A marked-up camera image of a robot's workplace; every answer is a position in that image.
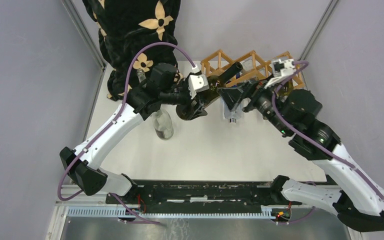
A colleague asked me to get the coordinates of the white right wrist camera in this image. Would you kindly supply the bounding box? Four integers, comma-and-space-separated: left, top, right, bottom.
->
263, 58, 296, 89

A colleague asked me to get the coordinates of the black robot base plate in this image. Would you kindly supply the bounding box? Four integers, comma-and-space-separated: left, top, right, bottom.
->
120, 179, 290, 214

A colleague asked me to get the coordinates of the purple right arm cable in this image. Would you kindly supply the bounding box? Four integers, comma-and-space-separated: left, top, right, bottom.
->
271, 60, 384, 232

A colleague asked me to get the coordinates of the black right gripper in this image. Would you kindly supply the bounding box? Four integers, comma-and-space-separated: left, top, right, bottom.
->
217, 72, 293, 135

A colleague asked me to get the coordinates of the blue square glass bottle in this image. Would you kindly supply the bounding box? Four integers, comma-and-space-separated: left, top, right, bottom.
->
223, 101, 243, 123

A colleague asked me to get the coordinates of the wooden lattice wine rack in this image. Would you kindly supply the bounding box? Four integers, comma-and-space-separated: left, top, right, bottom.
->
200, 48, 307, 91

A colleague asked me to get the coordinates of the green wine bottle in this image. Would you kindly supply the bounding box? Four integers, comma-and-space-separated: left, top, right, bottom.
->
175, 61, 244, 121
276, 79, 297, 100

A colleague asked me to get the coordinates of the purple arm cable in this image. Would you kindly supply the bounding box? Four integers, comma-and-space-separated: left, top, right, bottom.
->
57, 41, 201, 226
271, 60, 384, 232

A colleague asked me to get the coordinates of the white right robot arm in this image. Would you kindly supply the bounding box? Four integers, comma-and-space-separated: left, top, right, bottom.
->
218, 83, 384, 233

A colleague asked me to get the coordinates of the clear bottle with dark label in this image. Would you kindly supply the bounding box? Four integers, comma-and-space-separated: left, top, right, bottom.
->
136, 68, 148, 89

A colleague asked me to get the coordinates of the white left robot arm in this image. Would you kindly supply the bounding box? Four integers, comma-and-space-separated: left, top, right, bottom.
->
59, 63, 209, 204

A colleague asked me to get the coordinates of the white slotted cable duct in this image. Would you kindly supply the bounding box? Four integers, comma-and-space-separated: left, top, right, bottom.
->
66, 206, 276, 220

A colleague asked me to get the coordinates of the black floral plush blanket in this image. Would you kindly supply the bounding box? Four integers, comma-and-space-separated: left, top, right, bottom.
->
83, 0, 181, 101

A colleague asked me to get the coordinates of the clear bottle with black label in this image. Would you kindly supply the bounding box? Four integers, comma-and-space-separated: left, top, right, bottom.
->
152, 109, 174, 140

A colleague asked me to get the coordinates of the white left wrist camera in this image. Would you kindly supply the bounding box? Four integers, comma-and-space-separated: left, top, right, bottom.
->
187, 74, 210, 99

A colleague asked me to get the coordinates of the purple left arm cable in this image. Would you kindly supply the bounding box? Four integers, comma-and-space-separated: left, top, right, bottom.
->
57, 41, 201, 226

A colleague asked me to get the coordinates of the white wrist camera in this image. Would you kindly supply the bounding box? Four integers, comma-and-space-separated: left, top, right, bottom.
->
263, 58, 296, 89
187, 74, 210, 99

